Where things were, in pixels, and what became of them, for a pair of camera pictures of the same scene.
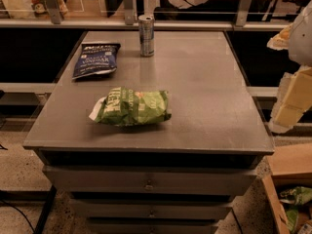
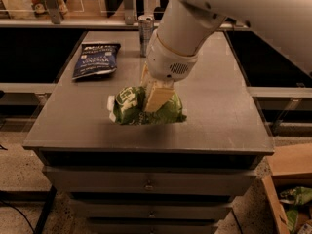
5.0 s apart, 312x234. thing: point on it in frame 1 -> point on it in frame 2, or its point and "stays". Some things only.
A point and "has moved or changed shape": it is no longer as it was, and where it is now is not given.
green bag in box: [296, 196] stays
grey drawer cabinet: [175, 176] stays
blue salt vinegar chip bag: [96, 59] stays
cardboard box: [290, 167] stays
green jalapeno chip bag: [126, 106] has moved or changed shape
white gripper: [302, 41] -> [165, 63]
